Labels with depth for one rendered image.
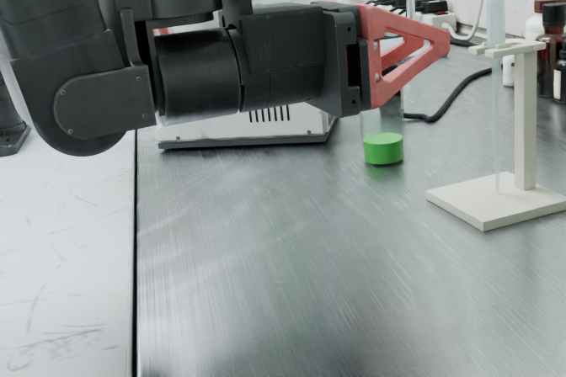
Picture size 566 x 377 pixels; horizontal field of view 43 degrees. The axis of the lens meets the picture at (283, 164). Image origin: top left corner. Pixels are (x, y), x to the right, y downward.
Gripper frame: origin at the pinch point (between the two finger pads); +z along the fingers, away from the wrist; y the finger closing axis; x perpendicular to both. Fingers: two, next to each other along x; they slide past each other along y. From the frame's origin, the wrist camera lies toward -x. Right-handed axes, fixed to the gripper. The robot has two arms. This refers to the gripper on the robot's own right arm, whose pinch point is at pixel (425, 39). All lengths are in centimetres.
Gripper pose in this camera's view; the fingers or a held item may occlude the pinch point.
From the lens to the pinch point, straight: 52.5
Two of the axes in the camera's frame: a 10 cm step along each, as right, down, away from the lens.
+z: 9.3, -1.9, 3.0
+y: -3.4, -2.5, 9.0
